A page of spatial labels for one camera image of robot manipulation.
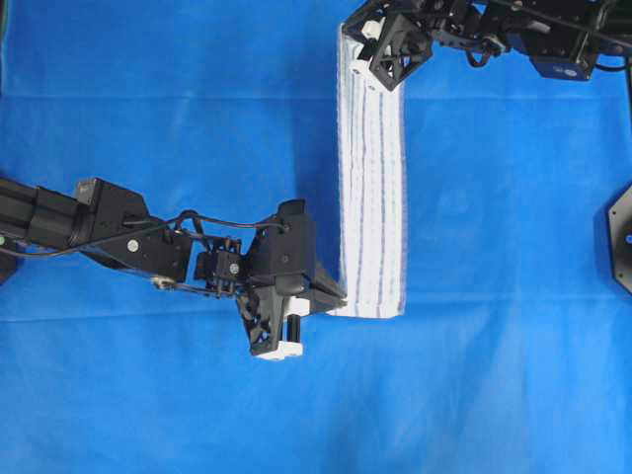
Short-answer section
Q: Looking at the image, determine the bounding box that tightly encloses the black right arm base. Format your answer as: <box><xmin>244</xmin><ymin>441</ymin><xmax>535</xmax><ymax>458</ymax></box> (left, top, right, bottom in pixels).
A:
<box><xmin>593</xmin><ymin>183</ymin><xmax>631</xmax><ymax>298</ymax></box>

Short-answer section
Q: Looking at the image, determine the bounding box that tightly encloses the blue striped white towel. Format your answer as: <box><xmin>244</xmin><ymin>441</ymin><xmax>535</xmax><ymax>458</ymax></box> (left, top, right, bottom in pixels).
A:
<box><xmin>333</xmin><ymin>34</ymin><xmax>408</xmax><ymax>319</ymax></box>

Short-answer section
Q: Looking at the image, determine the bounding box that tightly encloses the blue table cloth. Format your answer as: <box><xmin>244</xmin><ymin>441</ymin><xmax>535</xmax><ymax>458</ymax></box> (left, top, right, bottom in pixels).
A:
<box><xmin>1</xmin><ymin>1</ymin><xmax>631</xmax><ymax>473</ymax></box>

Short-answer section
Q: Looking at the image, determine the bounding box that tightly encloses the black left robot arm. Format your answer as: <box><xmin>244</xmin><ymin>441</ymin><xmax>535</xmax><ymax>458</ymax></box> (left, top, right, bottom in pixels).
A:
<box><xmin>1</xmin><ymin>178</ymin><xmax>347</xmax><ymax>360</ymax></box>

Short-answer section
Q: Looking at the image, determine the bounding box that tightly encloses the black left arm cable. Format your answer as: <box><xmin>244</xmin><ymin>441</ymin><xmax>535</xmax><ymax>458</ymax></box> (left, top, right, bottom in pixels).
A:
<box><xmin>0</xmin><ymin>209</ymin><xmax>290</xmax><ymax>261</ymax></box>

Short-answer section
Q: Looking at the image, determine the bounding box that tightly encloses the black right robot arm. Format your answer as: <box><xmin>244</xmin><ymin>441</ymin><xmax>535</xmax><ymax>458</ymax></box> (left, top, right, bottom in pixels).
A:
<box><xmin>342</xmin><ymin>0</ymin><xmax>631</xmax><ymax>91</ymax></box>

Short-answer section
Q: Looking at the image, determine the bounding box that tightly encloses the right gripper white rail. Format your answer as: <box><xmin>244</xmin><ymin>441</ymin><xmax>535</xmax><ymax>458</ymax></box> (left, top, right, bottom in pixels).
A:
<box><xmin>342</xmin><ymin>0</ymin><xmax>433</xmax><ymax>92</ymax></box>

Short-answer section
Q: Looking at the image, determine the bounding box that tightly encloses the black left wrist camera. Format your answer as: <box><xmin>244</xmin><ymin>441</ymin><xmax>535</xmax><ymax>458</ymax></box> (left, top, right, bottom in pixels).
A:
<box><xmin>273</xmin><ymin>199</ymin><xmax>316</xmax><ymax>295</ymax></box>

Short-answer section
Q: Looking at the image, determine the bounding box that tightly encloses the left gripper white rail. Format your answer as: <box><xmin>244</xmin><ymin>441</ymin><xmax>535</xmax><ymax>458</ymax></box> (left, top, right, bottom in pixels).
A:
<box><xmin>237</xmin><ymin>206</ymin><xmax>347</xmax><ymax>357</ymax></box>

